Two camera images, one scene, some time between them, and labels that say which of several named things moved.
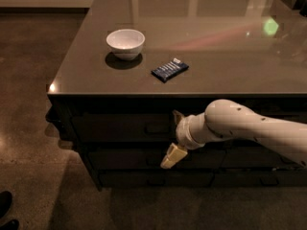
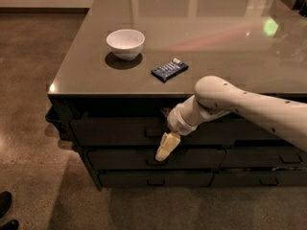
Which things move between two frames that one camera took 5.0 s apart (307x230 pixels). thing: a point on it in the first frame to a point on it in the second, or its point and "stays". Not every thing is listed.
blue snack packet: (165, 72) stays
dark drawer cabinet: (144, 54) stays
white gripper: (182, 133) to (177, 122)
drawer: (151, 159) stays
